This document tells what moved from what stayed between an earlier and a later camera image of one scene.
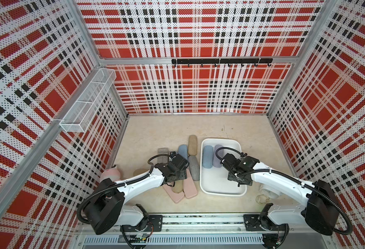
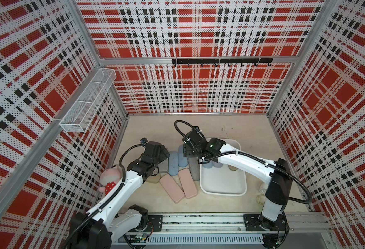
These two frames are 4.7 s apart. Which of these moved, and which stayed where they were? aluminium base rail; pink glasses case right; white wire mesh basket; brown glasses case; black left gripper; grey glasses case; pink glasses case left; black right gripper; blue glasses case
Moved: black left gripper; black right gripper; brown glasses case
Stayed: white wire mesh basket; blue glasses case; aluminium base rail; pink glasses case left; pink glasses case right; grey glasses case
